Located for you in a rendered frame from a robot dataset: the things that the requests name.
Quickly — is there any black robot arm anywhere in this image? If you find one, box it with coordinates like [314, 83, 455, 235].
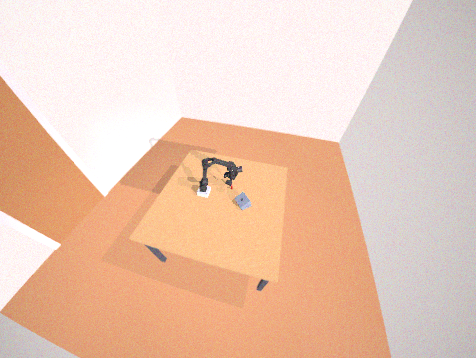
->
[199, 157, 243, 192]

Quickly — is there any grey sloped panel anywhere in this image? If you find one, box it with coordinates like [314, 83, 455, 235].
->
[234, 192, 252, 210]

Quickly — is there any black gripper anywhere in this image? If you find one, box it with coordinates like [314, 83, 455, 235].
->
[225, 172, 238, 187]

